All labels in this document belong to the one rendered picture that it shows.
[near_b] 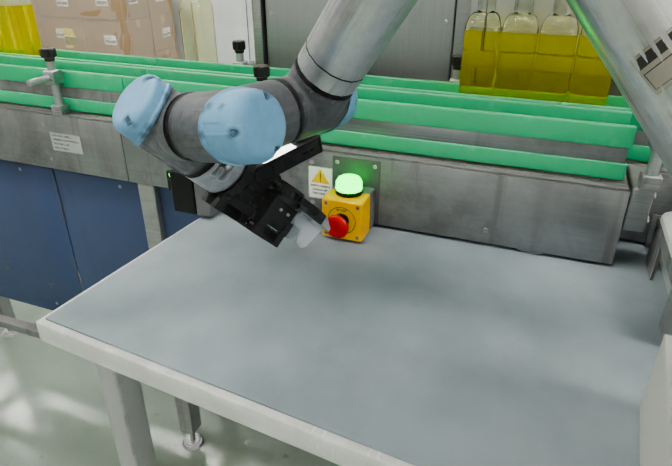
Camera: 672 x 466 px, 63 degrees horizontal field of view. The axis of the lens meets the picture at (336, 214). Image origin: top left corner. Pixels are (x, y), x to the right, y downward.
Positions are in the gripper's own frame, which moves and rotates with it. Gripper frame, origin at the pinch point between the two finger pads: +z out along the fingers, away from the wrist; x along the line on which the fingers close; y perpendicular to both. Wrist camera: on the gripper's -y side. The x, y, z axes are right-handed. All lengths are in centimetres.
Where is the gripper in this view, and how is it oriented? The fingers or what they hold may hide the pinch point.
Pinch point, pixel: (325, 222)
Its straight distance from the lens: 84.7
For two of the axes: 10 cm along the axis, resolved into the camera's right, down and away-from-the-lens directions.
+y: -5.5, 8.3, -0.8
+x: 6.3, 3.5, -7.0
